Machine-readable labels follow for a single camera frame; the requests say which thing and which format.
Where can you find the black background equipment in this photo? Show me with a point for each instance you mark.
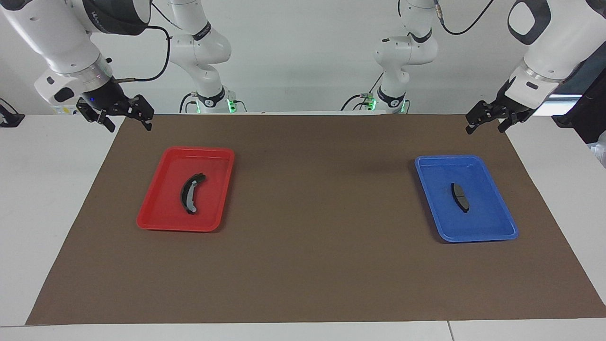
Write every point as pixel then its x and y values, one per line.
pixel 592 113

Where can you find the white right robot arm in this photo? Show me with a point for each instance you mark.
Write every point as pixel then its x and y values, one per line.
pixel 47 28

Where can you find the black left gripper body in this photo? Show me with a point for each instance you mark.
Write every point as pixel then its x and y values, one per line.
pixel 513 102

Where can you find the brown table mat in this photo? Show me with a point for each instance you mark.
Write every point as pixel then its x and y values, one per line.
pixel 307 246

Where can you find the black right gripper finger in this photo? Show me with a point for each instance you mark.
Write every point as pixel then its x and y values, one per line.
pixel 107 123
pixel 147 123

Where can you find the black clamp device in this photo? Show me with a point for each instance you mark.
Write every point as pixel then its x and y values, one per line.
pixel 9 118

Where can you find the long curved brake pad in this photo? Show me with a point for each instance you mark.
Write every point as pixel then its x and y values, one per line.
pixel 186 194

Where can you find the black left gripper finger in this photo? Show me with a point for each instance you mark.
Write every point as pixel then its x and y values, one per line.
pixel 475 119
pixel 508 121

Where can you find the red plastic tray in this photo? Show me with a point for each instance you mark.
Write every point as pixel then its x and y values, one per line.
pixel 213 189

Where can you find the blue plastic tray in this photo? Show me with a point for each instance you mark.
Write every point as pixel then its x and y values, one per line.
pixel 487 213

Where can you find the small dark brake pad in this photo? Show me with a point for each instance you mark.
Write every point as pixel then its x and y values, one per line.
pixel 460 196

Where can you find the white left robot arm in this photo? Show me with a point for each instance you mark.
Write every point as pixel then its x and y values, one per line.
pixel 558 47

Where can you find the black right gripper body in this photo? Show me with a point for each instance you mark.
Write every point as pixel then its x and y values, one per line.
pixel 106 97

